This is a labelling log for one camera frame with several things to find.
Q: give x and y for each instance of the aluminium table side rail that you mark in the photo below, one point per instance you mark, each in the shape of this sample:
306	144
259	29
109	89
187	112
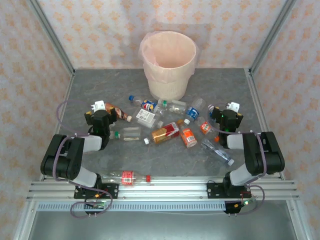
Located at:
255	95
67	95

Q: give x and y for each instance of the red gold label bottle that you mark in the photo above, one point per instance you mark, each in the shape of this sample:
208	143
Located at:
165	132

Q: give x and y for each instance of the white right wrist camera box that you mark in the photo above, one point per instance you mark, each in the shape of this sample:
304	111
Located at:
234	106

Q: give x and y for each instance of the small clear bottle orange cap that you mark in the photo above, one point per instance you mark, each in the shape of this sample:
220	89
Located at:
205	127

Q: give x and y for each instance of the clear bottle white label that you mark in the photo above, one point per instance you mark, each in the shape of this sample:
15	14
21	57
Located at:
146	115

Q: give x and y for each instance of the orange label plastic bottle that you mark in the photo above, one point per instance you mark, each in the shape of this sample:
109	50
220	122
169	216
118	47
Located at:
188	136

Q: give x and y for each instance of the clear bottle pale blue cap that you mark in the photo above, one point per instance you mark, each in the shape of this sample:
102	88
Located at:
217	151

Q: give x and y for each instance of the blue label plastic bottle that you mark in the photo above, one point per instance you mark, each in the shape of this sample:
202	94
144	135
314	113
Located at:
193	112

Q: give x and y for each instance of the brown label plastic bottle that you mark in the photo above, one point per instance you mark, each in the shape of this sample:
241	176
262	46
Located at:
121	113

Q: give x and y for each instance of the Pepsi bottle blue cap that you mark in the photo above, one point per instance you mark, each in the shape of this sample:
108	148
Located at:
148	105

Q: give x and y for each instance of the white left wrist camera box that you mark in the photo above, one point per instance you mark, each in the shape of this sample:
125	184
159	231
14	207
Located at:
100	105

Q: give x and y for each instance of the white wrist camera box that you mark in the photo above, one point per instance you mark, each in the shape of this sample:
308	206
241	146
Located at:
234	106
100	105

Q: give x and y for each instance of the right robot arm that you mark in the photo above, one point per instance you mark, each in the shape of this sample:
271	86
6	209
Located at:
265	155

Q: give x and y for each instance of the clear bottle red label cap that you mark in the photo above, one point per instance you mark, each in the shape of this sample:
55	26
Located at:
127	177

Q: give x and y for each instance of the aluminium frame post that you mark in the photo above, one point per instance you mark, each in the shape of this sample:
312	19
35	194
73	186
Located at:
53	37
272	35

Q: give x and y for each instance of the pink plastic bin liner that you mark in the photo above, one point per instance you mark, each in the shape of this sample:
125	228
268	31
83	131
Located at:
170	50

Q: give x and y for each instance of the small green circuit board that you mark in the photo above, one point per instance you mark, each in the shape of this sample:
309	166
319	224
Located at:
98	204
246	202

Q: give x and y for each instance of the clear bottle green cap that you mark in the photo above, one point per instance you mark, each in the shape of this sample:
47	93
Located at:
175	107
130	133

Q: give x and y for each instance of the cream plastic waste bin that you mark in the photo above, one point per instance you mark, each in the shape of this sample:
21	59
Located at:
167	87

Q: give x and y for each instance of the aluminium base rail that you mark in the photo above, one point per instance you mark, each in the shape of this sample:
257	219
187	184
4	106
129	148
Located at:
162	190

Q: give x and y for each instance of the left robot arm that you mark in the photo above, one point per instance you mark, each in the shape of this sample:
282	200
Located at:
62	160

